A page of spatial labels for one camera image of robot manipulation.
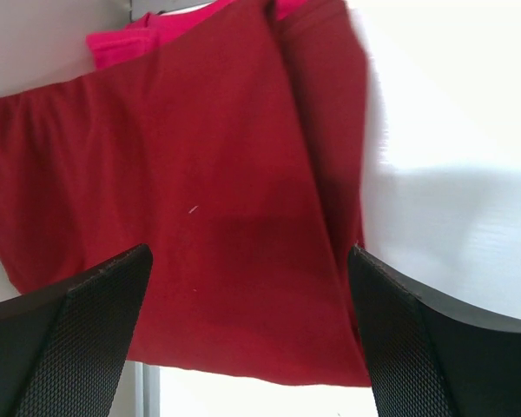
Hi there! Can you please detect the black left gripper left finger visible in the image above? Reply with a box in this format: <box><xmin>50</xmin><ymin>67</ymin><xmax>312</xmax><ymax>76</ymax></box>
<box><xmin>0</xmin><ymin>244</ymin><xmax>153</xmax><ymax>417</ymax></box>

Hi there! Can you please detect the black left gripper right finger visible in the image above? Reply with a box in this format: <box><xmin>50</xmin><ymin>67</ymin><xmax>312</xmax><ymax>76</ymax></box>
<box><xmin>348</xmin><ymin>247</ymin><xmax>521</xmax><ymax>417</ymax></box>

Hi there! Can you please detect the dark red t shirt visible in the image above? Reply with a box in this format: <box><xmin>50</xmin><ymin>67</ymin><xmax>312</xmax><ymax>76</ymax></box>
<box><xmin>0</xmin><ymin>1</ymin><xmax>370</xmax><ymax>387</ymax></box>

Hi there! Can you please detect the pink red t shirt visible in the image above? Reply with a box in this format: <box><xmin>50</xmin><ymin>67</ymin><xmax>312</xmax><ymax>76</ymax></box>
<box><xmin>84</xmin><ymin>0</ymin><xmax>309</xmax><ymax>73</ymax></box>

